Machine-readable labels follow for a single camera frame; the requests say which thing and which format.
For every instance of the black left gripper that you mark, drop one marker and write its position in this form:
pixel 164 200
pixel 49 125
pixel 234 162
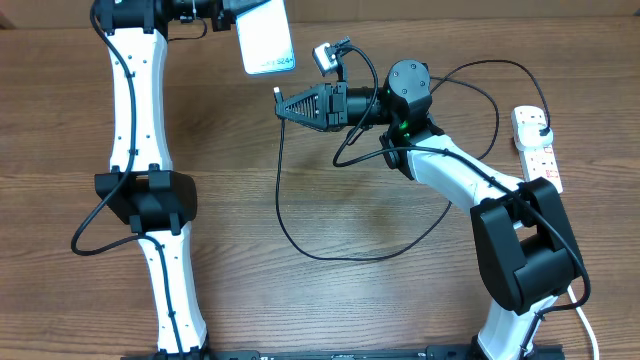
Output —
pixel 221 18

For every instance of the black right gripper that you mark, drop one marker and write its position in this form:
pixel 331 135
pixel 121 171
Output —
pixel 331 105

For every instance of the dark blue Galaxy smartphone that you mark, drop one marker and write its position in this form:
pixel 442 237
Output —
pixel 265 40

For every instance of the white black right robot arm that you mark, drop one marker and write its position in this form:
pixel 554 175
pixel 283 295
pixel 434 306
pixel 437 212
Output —
pixel 526 250

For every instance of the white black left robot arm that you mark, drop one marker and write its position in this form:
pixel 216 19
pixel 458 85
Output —
pixel 141 187

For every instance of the white charger plug adapter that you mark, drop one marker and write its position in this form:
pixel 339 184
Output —
pixel 531 136

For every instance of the white power extension strip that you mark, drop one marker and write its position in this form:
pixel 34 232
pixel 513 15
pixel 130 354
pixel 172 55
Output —
pixel 539 162

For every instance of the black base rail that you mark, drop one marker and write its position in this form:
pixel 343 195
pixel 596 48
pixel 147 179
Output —
pixel 434 352

